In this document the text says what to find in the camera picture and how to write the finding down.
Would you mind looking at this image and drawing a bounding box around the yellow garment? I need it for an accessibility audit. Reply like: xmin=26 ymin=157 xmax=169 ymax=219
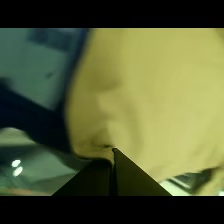
xmin=64 ymin=27 xmax=224 ymax=197

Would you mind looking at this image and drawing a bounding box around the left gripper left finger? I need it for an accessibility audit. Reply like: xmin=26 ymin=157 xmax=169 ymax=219
xmin=52 ymin=157 xmax=113 ymax=197

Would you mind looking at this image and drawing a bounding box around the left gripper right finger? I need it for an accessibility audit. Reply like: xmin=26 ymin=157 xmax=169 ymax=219
xmin=112 ymin=147 xmax=172 ymax=197

